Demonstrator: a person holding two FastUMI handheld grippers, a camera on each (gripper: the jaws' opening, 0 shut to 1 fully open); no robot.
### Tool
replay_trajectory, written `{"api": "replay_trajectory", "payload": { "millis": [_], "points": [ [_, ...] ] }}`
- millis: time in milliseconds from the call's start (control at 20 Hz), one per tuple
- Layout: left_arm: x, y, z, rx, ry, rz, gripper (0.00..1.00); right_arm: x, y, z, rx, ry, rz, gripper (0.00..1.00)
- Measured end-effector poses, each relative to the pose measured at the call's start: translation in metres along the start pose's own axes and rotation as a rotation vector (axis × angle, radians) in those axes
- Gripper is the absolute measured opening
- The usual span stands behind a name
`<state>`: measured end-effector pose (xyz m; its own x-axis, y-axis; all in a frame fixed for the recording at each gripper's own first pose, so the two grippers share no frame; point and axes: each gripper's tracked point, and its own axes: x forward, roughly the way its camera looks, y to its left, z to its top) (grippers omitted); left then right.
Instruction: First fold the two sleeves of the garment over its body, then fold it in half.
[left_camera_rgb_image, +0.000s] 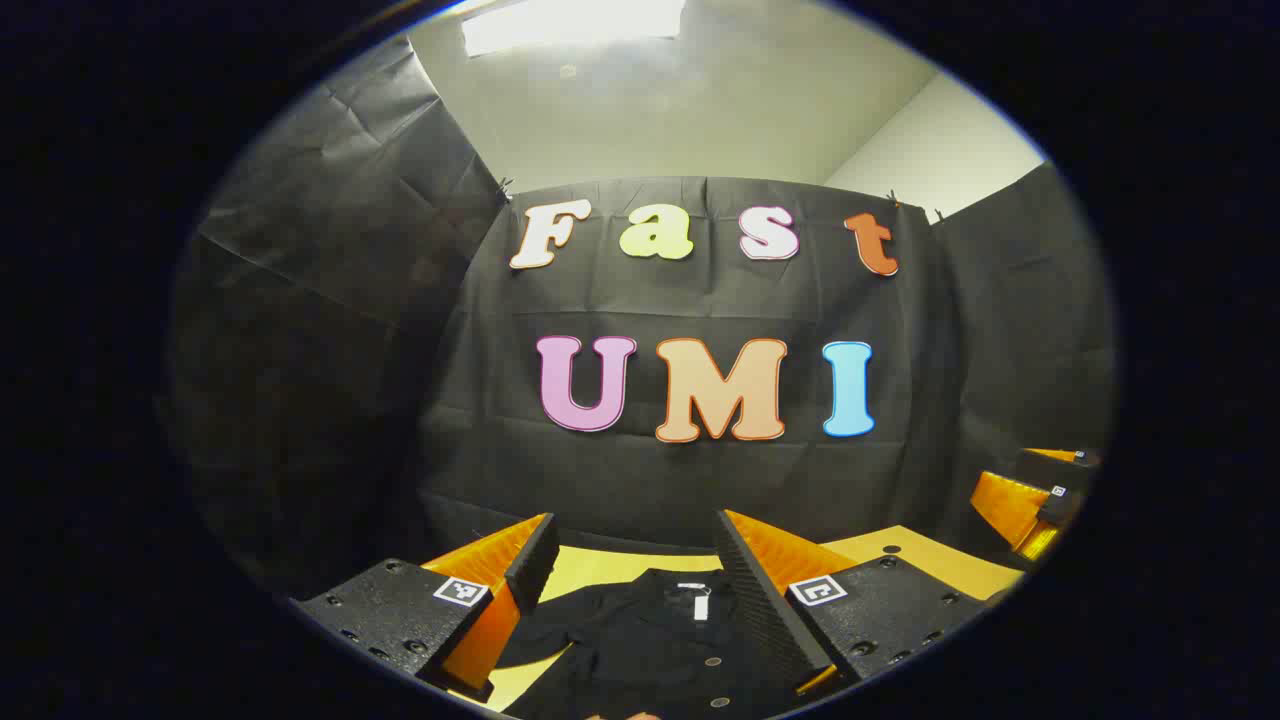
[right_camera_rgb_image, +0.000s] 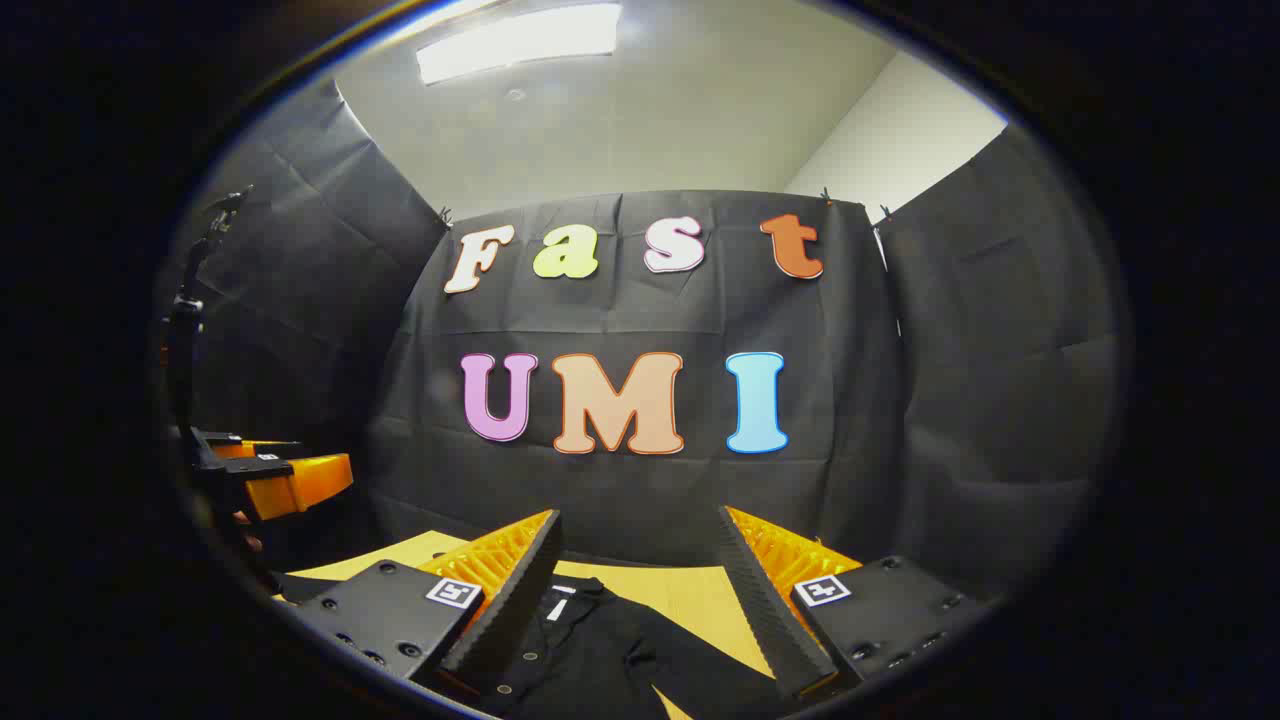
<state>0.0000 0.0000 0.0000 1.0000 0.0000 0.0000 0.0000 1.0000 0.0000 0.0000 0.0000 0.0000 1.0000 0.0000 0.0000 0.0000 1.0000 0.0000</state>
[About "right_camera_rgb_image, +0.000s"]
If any black backdrop cloth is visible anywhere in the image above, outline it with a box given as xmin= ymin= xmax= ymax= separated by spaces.
xmin=165 ymin=80 xmax=1131 ymax=601

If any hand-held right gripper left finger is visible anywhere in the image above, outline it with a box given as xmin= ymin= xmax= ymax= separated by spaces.
xmin=290 ymin=508 xmax=563 ymax=701

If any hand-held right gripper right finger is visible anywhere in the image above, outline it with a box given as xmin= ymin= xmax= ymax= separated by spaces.
xmin=716 ymin=505 xmax=996 ymax=701

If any black buttoned shirt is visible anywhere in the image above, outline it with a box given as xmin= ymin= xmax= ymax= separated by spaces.
xmin=272 ymin=570 xmax=801 ymax=720

